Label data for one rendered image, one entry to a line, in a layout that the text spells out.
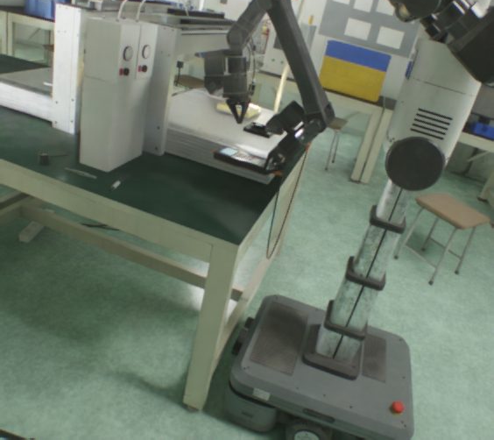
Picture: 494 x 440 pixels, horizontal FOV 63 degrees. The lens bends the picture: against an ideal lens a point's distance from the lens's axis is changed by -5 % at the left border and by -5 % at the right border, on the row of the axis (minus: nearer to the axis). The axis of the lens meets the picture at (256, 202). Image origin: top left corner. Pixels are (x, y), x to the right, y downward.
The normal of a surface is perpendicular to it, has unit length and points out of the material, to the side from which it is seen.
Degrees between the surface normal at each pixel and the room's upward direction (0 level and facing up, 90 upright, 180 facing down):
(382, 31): 90
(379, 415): 0
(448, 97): 90
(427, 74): 90
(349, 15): 90
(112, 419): 0
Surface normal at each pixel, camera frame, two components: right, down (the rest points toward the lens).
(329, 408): -0.04, -0.36
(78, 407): 0.21, -0.88
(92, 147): -0.29, 0.37
